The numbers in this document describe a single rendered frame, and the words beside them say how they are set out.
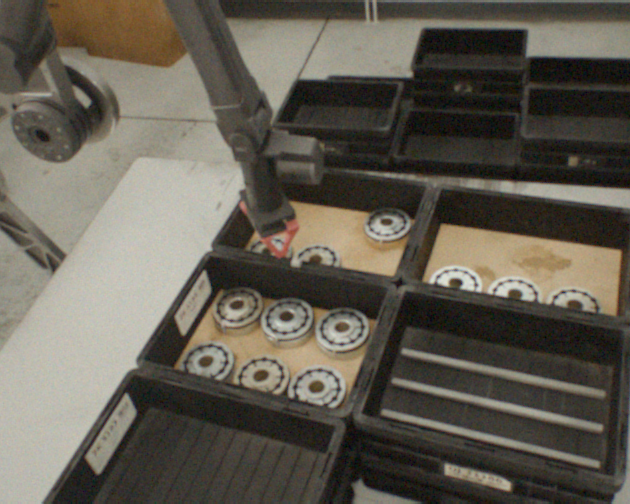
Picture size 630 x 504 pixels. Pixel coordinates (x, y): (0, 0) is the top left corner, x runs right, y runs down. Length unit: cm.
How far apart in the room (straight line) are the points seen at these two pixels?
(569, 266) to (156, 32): 302
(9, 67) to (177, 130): 252
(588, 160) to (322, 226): 101
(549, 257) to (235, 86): 79
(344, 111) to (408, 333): 137
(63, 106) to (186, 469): 74
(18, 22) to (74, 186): 239
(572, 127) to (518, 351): 128
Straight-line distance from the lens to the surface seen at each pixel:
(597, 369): 132
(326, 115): 254
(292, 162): 103
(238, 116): 98
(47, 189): 345
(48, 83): 146
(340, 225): 155
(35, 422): 157
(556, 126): 246
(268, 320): 134
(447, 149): 252
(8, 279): 305
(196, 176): 200
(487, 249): 149
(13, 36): 106
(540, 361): 131
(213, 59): 94
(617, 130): 247
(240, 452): 122
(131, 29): 416
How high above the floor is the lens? 186
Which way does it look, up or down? 44 degrees down
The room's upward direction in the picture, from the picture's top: 9 degrees counter-clockwise
